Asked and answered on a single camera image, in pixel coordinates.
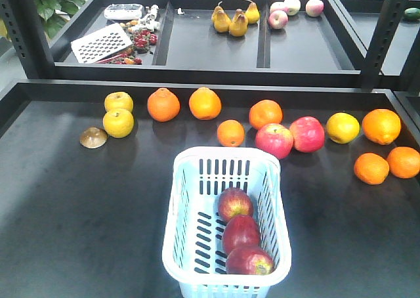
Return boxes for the dark red apple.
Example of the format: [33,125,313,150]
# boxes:
[222,215,261,255]
[226,245,274,275]
[218,187,254,223]

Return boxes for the light blue plastic basket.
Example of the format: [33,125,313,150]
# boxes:
[161,146,293,298]

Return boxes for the small orange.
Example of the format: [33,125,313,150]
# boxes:
[353,152,390,185]
[217,119,245,147]
[386,146,419,179]

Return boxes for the pointed orange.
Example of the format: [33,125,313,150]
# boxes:
[147,87,180,122]

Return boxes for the light red apple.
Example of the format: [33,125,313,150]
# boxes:
[255,123,294,160]

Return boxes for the yellow green apple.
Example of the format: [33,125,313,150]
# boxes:
[104,91,134,112]
[102,108,135,138]

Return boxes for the pink red apple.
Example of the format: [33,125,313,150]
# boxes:
[289,116,325,153]

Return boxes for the brown yellow pear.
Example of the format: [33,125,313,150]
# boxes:
[244,0,260,24]
[228,9,248,37]
[211,1,231,33]

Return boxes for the brown mushroom cap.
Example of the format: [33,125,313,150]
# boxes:
[79,127,108,149]

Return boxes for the black wooden display table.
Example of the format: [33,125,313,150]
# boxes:
[1,81,419,297]

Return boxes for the black rear display shelf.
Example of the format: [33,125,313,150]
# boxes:
[49,0,420,88]

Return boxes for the yellow citrus fruit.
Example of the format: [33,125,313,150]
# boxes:
[326,112,360,144]

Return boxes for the white perforated grater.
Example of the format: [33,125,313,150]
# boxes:
[71,23,132,64]

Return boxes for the pale pink peach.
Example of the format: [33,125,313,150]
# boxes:
[283,0,301,16]

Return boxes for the large orange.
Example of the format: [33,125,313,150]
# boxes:
[362,108,402,145]

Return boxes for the green potted plant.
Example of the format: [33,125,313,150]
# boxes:
[34,0,85,39]

